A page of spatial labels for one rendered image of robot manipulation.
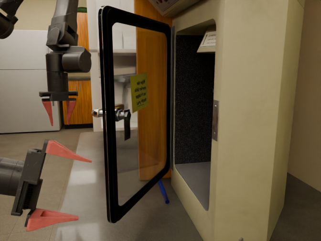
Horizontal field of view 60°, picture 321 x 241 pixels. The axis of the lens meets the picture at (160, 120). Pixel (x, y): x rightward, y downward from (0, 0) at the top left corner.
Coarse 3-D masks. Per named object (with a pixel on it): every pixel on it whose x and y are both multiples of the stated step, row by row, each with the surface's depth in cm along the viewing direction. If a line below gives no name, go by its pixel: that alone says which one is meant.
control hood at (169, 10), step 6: (150, 0) 69; (180, 0) 55; (186, 0) 53; (192, 0) 52; (198, 0) 52; (156, 6) 69; (174, 6) 60; (180, 6) 58; (186, 6) 58; (162, 12) 69; (168, 12) 67; (174, 12) 65
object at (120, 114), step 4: (120, 112) 52; (124, 112) 51; (128, 112) 51; (120, 116) 52; (124, 116) 51; (128, 116) 52; (124, 120) 51; (128, 120) 53; (124, 124) 51; (128, 124) 53; (124, 128) 51; (128, 128) 53; (124, 132) 52; (128, 132) 53; (124, 136) 52; (128, 136) 53; (124, 140) 52
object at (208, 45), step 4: (208, 28) 58; (212, 28) 56; (208, 32) 57; (212, 32) 55; (204, 36) 58; (208, 36) 56; (212, 36) 55; (204, 40) 57; (208, 40) 55; (212, 40) 54; (200, 44) 59; (204, 44) 56; (208, 44) 55; (212, 44) 54; (200, 48) 58; (204, 48) 56; (208, 48) 55; (212, 48) 54; (200, 52) 57; (204, 52) 56; (208, 52) 55; (212, 52) 66
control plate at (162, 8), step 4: (152, 0) 67; (156, 0) 65; (168, 0) 59; (172, 0) 57; (176, 0) 56; (156, 4) 68; (160, 4) 65; (164, 4) 63; (168, 4) 61; (172, 4) 59; (160, 8) 67; (164, 8) 65
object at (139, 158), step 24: (120, 24) 50; (120, 48) 51; (144, 48) 59; (120, 72) 51; (144, 72) 60; (120, 96) 52; (144, 96) 61; (120, 120) 53; (144, 120) 62; (120, 144) 54; (144, 144) 63; (120, 168) 54; (144, 168) 64; (120, 192) 55
